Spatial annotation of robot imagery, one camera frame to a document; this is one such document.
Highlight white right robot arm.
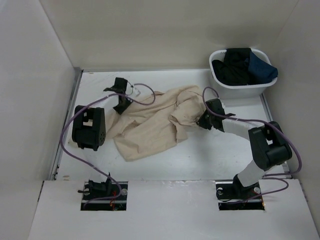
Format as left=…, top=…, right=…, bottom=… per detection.
left=196, top=98, right=292, bottom=200

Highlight black trousers in basket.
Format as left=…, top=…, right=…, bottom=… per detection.
left=211, top=48, right=254, bottom=86

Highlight beige drawstring trousers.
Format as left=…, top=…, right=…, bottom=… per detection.
left=105, top=85, right=206, bottom=162

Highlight white plastic laundry basket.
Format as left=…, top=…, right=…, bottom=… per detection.
left=208, top=48, right=278, bottom=99

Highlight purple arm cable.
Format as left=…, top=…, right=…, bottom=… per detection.
left=59, top=83, right=157, bottom=208
left=201, top=86, right=303, bottom=201

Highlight navy blue trousers in basket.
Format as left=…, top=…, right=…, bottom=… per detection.
left=246, top=51, right=278, bottom=85

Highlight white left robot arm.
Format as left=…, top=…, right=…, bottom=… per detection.
left=71, top=77, right=132, bottom=201

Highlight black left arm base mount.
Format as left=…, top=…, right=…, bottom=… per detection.
left=77, top=175, right=129, bottom=212

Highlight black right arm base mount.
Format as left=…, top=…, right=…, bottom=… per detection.
left=215, top=181, right=265, bottom=211

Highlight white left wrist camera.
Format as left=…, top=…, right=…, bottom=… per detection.
left=127, top=85, right=141, bottom=99

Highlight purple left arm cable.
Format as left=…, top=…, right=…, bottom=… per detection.
left=59, top=83, right=157, bottom=208

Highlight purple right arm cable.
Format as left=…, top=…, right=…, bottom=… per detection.
left=201, top=86, right=303, bottom=201

